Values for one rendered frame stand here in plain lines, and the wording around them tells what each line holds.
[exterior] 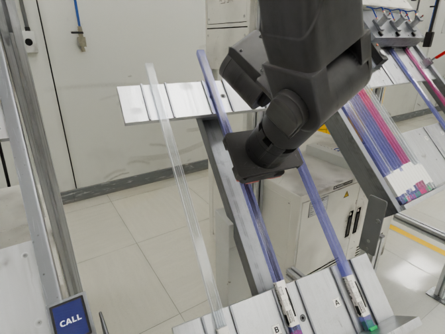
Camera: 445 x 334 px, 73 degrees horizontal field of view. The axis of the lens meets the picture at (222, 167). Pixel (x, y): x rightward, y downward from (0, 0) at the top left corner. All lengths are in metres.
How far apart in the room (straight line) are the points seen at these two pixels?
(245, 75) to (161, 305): 1.32
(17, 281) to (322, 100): 0.46
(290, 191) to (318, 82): 0.90
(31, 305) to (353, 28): 0.50
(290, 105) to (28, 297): 0.43
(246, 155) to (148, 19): 2.09
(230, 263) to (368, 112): 0.65
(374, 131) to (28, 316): 0.90
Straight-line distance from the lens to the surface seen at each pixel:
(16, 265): 0.54
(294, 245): 1.21
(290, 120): 0.26
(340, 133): 0.93
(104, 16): 2.35
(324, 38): 0.24
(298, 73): 0.25
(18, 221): 1.11
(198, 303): 1.53
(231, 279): 0.61
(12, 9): 0.83
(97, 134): 2.39
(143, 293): 1.62
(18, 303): 0.53
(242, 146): 0.40
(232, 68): 0.35
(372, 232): 0.90
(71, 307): 0.47
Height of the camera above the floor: 1.13
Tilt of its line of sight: 23 degrees down
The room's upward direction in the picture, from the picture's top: straight up
